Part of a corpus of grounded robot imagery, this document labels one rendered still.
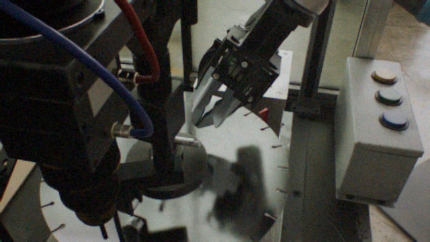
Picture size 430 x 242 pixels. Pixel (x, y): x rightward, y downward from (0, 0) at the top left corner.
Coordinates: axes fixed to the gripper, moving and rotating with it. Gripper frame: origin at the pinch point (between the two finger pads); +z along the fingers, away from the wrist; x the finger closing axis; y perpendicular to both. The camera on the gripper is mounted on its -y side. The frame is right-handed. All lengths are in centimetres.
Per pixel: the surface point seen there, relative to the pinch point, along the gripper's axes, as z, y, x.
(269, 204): -0.4, 9.4, 12.1
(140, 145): 6.9, 4.0, -5.0
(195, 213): 4.4, 12.5, 5.0
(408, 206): 33, -91, 102
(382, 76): -13.7, -29.5, 27.2
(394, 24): -9, -268, 104
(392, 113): -11.5, -17.7, 28.5
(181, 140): 0.6, 6.7, -0.9
